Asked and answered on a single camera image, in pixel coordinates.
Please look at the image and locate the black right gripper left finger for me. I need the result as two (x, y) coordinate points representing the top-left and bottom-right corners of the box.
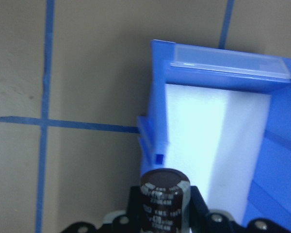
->
(126, 186), (142, 233)

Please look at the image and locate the white foam sheet in bin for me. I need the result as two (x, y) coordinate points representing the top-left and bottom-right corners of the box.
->
(164, 84), (271, 223)

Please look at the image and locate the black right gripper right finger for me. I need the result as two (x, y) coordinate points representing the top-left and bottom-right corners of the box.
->
(189, 186), (211, 233)

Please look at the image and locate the blue plastic bin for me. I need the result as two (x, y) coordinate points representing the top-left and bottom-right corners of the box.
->
(137, 40), (291, 231)

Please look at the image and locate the dark brown cylindrical capacitor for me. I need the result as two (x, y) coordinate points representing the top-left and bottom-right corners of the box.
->
(140, 168), (191, 233)

